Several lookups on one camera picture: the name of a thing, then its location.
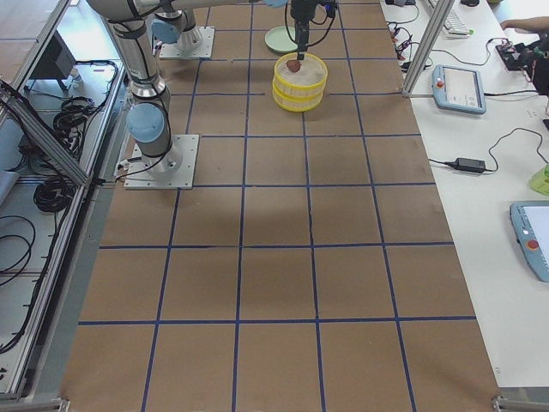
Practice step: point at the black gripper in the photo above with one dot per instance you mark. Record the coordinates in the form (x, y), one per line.
(302, 10)

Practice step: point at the brown bun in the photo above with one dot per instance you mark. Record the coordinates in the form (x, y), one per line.
(293, 65)

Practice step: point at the yellow steamer basket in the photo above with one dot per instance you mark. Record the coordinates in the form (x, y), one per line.
(313, 72)
(295, 98)

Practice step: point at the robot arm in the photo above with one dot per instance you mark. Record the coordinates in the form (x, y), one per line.
(148, 118)
(178, 27)

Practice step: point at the person's hand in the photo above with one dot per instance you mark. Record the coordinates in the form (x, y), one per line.
(532, 25)

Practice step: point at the light green plate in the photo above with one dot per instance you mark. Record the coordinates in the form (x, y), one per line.
(280, 40)

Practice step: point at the white keyboard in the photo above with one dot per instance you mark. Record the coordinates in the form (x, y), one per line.
(453, 26)

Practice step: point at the teach pendant with red button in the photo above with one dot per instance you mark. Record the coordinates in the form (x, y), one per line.
(458, 89)

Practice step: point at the black power adapter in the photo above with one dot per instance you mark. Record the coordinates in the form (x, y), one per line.
(469, 165)

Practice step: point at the black monitor box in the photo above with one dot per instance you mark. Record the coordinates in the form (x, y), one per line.
(55, 63)

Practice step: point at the green plastic object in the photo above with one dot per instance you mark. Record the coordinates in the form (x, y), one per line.
(539, 182)

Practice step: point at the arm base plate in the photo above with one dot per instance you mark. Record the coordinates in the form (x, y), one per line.
(201, 43)
(175, 170)

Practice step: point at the aluminium frame post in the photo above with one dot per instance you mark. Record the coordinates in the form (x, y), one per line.
(429, 37)

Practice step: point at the black tool with wires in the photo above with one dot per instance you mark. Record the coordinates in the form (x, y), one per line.
(532, 59)

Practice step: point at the aluminium frame rail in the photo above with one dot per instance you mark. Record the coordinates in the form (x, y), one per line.
(26, 28)

